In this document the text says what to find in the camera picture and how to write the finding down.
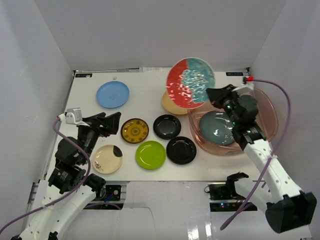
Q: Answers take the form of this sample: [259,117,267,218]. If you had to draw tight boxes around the yellow patterned brown-rim plate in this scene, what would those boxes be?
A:
[120,118,150,144]

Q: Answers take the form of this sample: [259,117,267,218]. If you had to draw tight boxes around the black glossy plate lower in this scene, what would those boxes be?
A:
[166,136,197,166]

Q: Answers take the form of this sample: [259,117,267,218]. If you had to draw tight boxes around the cream plate with flowers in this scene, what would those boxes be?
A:
[92,144,123,175]

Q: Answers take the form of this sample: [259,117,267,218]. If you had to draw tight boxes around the purple cable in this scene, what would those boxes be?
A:
[219,78,292,231]
[0,116,91,235]

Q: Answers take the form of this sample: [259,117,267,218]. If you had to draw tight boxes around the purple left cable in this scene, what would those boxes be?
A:
[0,116,91,235]

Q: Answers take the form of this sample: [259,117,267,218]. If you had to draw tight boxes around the white papers at back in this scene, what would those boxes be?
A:
[139,67,172,73]

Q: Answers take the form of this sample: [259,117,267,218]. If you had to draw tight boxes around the dark teal blossom plate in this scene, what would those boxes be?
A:
[198,110,235,146]

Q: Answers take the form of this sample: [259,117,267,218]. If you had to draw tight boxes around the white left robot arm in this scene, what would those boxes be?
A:
[13,108,121,240]

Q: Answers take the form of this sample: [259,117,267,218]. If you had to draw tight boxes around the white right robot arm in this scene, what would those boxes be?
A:
[206,84,317,234]

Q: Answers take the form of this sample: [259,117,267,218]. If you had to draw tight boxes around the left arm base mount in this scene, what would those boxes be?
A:
[84,184,124,210]

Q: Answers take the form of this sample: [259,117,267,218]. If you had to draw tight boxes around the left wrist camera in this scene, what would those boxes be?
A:
[57,107,89,126]

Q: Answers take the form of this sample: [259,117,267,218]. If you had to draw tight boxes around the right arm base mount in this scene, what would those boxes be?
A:
[204,180,246,213]

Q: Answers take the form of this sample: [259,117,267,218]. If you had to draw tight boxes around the left black corner label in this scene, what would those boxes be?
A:
[74,73,93,78]

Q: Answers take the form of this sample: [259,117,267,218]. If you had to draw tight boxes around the red teal floral plate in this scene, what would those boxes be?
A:
[166,57,216,109]

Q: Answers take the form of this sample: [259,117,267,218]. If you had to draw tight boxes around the lime green plate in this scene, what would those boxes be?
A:
[135,140,167,170]

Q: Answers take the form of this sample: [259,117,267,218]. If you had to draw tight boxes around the orange plastic plate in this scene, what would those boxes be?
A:
[161,91,188,115]

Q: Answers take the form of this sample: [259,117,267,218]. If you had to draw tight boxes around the black glossy plate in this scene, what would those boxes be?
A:
[153,114,182,140]
[166,136,197,166]

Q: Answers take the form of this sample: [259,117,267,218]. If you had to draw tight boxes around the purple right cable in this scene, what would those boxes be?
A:
[219,78,292,231]

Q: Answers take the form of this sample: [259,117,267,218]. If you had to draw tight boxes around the light blue plastic plate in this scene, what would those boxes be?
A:
[96,80,130,109]

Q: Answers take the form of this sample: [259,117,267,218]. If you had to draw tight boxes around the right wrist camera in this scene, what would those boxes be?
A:
[242,76,255,91]

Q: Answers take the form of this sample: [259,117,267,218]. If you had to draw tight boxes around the pink transparent plastic bin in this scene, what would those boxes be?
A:
[187,88,279,157]

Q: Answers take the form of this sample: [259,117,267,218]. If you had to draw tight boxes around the right black corner label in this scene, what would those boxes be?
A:
[225,72,244,77]

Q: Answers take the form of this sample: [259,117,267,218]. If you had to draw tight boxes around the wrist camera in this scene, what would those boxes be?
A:
[57,107,89,126]
[242,76,255,91]

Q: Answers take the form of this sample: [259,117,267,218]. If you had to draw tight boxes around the black corner label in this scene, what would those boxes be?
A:
[225,72,244,77]
[74,73,93,78]

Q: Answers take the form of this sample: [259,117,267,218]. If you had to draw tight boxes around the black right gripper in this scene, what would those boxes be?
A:
[205,84,240,127]

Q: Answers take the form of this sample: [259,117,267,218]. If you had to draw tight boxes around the black glossy plate upper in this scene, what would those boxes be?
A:
[153,114,182,140]

